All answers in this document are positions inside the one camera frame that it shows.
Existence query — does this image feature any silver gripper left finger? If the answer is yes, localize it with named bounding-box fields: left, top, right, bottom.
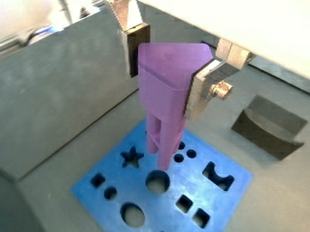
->
left=108, top=0, right=149, bottom=78

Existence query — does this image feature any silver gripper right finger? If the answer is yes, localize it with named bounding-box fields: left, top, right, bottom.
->
left=184, top=38, right=254, bottom=120

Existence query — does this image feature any purple three prong peg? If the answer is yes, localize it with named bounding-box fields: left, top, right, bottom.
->
left=137, top=43, right=213, bottom=170

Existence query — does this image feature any dark grey curved block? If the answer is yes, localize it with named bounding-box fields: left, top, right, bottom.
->
left=231, top=95, right=307, bottom=160

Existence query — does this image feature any large grey box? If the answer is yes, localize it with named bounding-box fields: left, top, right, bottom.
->
left=0, top=10, right=136, bottom=181

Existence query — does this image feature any blue shape sorter board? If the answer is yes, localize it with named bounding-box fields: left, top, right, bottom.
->
left=70, top=122, right=252, bottom=232

